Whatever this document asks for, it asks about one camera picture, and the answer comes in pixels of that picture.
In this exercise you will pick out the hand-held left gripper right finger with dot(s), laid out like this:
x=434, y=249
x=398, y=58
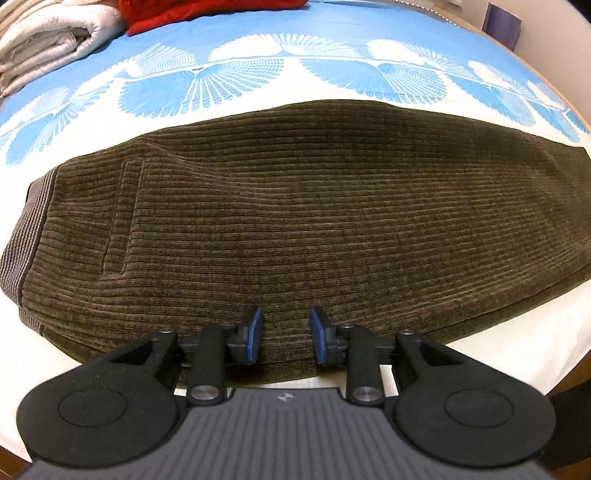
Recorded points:
x=319, y=334

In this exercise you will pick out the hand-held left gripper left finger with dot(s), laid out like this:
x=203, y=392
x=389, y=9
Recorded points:
x=254, y=334

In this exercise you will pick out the blue patterned bed sheet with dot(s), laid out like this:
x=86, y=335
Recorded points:
x=231, y=27

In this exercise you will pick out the red folded blanket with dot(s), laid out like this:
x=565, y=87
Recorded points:
x=184, y=11

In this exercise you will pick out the cream folded quilt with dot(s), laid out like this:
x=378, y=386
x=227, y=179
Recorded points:
x=46, y=41

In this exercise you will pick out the purple paper bag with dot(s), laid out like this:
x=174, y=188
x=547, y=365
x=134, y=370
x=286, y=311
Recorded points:
x=502, y=23

